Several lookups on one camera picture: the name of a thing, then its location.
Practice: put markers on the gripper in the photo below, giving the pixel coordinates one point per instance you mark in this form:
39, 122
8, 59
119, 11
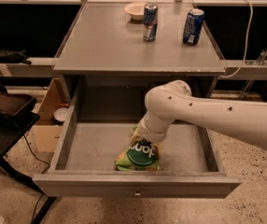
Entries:
149, 134

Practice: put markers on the green rice chip bag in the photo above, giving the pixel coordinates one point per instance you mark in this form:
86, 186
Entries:
139, 157

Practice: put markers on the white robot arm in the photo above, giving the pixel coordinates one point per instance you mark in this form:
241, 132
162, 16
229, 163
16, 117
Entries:
244, 121

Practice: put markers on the grey open top drawer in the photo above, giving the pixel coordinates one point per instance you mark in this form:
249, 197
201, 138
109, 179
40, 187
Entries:
99, 125

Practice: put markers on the silver drawer knob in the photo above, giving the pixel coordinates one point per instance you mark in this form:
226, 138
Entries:
138, 193

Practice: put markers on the grey cabinet counter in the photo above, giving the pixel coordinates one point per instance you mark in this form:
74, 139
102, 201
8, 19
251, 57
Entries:
106, 49

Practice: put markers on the white bowl on counter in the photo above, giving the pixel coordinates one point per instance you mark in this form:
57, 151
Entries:
135, 10

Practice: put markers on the small white bowl in box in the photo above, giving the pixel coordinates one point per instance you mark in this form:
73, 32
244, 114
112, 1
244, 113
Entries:
60, 114

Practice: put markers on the cardboard box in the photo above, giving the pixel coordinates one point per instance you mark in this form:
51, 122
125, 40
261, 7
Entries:
48, 129

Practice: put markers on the black table with tray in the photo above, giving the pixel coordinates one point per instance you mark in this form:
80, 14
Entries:
16, 118

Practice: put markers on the red bull can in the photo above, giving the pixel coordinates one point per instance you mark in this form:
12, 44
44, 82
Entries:
150, 22

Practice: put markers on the blue pepsi can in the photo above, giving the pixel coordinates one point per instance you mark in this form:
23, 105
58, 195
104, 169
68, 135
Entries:
193, 26

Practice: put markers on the grey shelf rail left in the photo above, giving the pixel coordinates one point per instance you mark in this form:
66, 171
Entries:
39, 67

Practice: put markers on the grey shelf rail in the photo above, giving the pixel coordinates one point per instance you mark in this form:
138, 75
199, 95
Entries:
39, 67
248, 70

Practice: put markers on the grey shelf rail right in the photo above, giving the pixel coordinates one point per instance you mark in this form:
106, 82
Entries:
248, 70

